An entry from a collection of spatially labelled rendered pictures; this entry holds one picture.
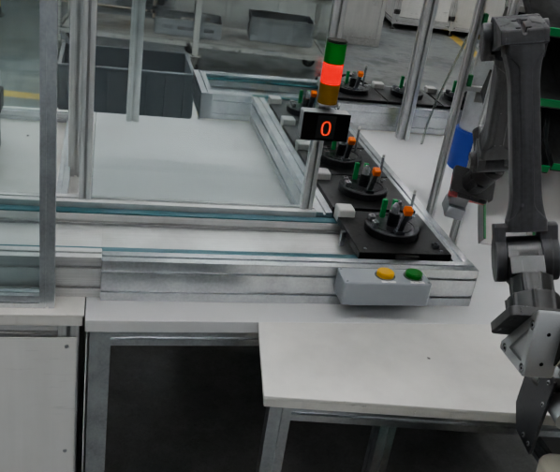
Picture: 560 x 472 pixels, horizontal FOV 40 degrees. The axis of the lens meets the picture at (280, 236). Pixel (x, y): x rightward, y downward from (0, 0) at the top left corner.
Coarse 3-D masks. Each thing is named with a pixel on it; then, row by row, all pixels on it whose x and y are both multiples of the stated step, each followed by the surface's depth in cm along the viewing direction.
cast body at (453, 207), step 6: (444, 198) 191; (450, 198) 185; (456, 198) 185; (462, 198) 185; (444, 204) 189; (450, 204) 186; (456, 204) 186; (462, 204) 186; (444, 210) 188; (450, 210) 186; (456, 210) 185; (462, 210) 185; (450, 216) 186; (456, 216) 186; (462, 216) 186
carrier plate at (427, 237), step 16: (352, 224) 197; (416, 224) 202; (352, 240) 188; (368, 240) 189; (416, 240) 193; (432, 240) 195; (368, 256) 184; (384, 256) 185; (432, 256) 187; (448, 256) 188
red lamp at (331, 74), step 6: (324, 66) 184; (330, 66) 183; (336, 66) 183; (342, 66) 184; (324, 72) 184; (330, 72) 184; (336, 72) 184; (342, 72) 185; (324, 78) 185; (330, 78) 184; (336, 78) 184; (330, 84) 185; (336, 84) 185
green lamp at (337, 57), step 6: (330, 42) 181; (330, 48) 182; (336, 48) 181; (342, 48) 181; (324, 54) 184; (330, 54) 182; (336, 54) 182; (342, 54) 182; (324, 60) 184; (330, 60) 183; (336, 60) 182; (342, 60) 183
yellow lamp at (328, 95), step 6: (324, 84) 185; (318, 90) 188; (324, 90) 186; (330, 90) 185; (336, 90) 186; (318, 96) 188; (324, 96) 186; (330, 96) 186; (336, 96) 187; (318, 102) 188; (324, 102) 187; (330, 102) 187; (336, 102) 188
